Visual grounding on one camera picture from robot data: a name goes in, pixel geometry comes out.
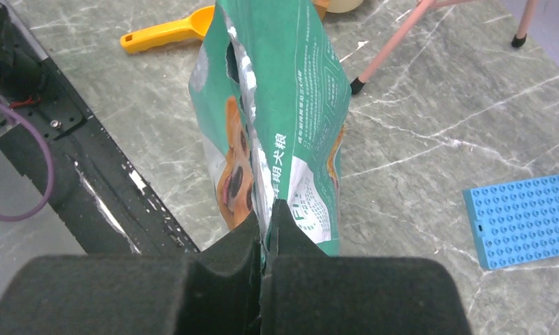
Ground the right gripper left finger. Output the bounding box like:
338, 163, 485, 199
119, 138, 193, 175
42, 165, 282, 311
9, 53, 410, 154
0, 214, 260, 334

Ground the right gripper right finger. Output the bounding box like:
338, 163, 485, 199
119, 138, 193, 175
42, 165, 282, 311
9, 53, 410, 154
260, 200, 471, 334

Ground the green pet food bag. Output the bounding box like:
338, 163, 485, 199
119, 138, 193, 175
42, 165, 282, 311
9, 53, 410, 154
188, 0, 352, 258

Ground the yellow plastic food scoop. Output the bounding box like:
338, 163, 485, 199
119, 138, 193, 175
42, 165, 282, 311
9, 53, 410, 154
119, 5, 216, 54

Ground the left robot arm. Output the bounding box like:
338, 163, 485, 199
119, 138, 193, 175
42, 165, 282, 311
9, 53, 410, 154
0, 1, 49, 107

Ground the right cream pet bowl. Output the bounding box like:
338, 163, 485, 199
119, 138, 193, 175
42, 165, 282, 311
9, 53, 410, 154
311, 0, 364, 20

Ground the blue studded building plate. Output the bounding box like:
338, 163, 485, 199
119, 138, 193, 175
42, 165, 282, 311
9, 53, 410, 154
463, 174, 559, 270

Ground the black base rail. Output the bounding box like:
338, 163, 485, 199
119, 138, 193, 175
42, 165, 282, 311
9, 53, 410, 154
0, 0, 202, 256

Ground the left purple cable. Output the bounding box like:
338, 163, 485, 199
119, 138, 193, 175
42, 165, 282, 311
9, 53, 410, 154
0, 87, 55, 223

